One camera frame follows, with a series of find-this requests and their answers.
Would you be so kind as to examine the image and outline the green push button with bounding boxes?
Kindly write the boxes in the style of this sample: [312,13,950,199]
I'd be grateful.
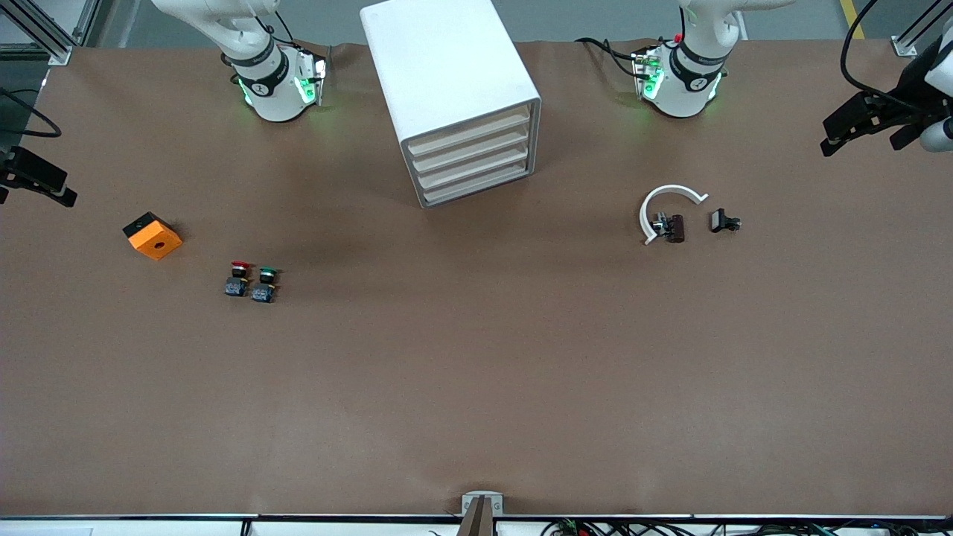
[251,266,281,303]

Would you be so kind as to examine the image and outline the brown small contact block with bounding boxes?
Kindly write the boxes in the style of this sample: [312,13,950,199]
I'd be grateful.
[651,213,686,243]

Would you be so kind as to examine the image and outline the white curved plastic piece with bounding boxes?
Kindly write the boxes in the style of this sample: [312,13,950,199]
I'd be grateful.
[640,184,709,246]

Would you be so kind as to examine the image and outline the brown table cover sheet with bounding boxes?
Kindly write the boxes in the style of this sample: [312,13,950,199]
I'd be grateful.
[0,41,953,518]

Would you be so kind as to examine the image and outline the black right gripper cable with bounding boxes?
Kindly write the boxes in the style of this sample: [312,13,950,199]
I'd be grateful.
[0,88,63,139]

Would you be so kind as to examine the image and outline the aluminium frame profile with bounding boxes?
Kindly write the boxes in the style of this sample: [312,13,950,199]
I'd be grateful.
[0,0,75,66]
[892,0,953,58]

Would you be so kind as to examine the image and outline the orange button enclosure box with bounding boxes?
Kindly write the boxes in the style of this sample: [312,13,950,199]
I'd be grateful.
[123,211,183,261]

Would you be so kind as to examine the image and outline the black arm base cable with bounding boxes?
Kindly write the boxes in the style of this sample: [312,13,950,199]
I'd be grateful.
[576,36,648,79]

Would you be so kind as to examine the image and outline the white table edge rail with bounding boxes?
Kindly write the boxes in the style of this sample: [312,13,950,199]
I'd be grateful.
[0,512,953,536]

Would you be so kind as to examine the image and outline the tangled black cables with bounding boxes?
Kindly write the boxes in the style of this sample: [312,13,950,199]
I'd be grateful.
[540,518,953,536]

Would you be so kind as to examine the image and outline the grey metal bracket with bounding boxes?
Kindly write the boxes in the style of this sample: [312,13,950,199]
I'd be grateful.
[462,491,504,516]

